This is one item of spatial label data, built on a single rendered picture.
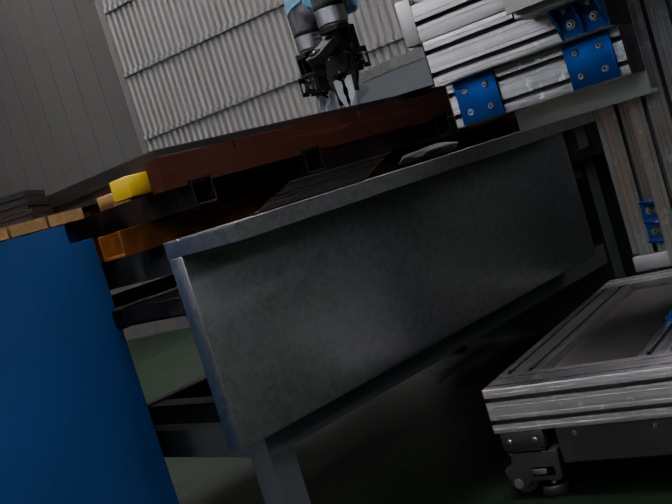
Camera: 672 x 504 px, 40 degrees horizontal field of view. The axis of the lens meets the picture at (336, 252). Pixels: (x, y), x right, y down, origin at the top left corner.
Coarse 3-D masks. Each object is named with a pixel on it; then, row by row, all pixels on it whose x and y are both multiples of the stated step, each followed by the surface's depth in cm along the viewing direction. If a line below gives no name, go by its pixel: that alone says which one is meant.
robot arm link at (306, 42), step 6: (300, 36) 247; (306, 36) 247; (312, 36) 247; (318, 36) 247; (300, 42) 248; (306, 42) 247; (312, 42) 247; (318, 42) 248; (300, 48) 248; (306, 48) 247; (312, 48) 248
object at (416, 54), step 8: (416, 48) 316; (400, 56) 321; (408, 56) 319; (416, 56) 317; (424, 56) 315; (384, 64) 327; (392, 64) 325; (400, 64) 322; (360, 72) 335; (368, 72) 333; (376, 72) 330; (384, 72) 328; (360, 80) 336
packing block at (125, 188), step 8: (128, 176) 166; (136, 176) 167; (144, 176) 168; (112, 184) 169; (120, 184) 167; (128, 184) 166; (136, 184) 167; (144, 184) 168; (112, 192) 169; (120, 192) 168; (128, 192) 166; (136, 192) 166; (144, 192) 168; (120, 200) 168
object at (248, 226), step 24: (576, 120) 222; (480, 144) 194; (504, 144) 199; (408, 168) 176; (432, 168) 181; (336, 192) 161; (360, 192) 165; (264, 216) 149; (288, 216) 152; (192, 240) 153; (216, 240) 148; (240, 240) 145
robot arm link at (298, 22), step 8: (288, 0) 247; (296, 0) 246; (288, 8) 248; (296, 8) 246; (304, 8) 246; (288, 16) 249; (296, 16) 247; (304, 16) 246; (312, 16) 246; (296, 24) 247; (304, 24) 247; (312, 24) 247; (296, 32) 248; (304, 32) 247
